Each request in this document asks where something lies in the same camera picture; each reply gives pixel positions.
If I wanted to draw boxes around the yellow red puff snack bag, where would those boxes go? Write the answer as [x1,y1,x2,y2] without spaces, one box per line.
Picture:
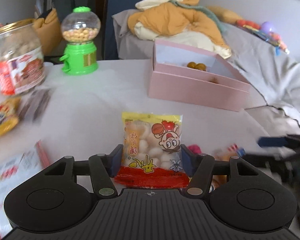
[114,112,189,189]

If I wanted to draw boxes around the small dark clear packet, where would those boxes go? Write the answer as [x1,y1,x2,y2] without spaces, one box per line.
[19,88,54,123]

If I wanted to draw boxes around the white snack bag red edge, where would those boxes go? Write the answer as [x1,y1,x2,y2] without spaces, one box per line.
[0,141,50,239]

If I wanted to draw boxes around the yellow panda snack bag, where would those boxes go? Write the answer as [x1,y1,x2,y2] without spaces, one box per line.
[0,97,21,137]

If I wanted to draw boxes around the bread bun packet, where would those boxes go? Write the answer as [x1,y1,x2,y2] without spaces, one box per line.
[210,144,245,192]

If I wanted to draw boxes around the clear packet yellow balls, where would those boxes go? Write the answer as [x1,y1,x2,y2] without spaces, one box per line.
[187,62,207,72]

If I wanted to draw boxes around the grey sofa cover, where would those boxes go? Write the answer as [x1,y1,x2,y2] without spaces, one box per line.
[112,9,300,135]

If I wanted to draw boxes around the pink cardboard box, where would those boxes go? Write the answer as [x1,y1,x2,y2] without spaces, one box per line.
[148,40,251,112]

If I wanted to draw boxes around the large biscuit jar gold lid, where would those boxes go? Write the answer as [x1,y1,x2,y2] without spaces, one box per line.
[0,19,45,96]

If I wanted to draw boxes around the green gumball candy dispenser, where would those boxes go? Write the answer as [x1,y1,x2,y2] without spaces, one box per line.
[59,7,101,75]

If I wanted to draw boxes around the yellow plush cushion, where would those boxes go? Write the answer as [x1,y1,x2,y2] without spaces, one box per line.
[33,8,63,56]

